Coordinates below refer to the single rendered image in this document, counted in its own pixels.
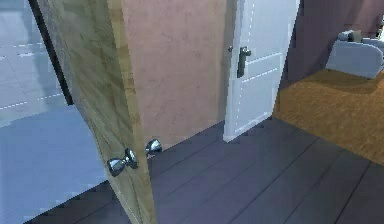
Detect silver round door knob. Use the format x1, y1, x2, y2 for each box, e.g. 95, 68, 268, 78
144, 138, 164, 158
106, 147, 139, 178

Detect white panelled room door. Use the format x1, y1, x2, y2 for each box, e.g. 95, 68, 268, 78
222, 0, 301, 144

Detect light wooden room door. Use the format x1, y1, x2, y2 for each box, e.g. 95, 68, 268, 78
35, 0, 158, 224

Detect dark lever door handle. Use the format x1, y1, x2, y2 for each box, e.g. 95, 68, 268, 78
236, 46, 252, 79

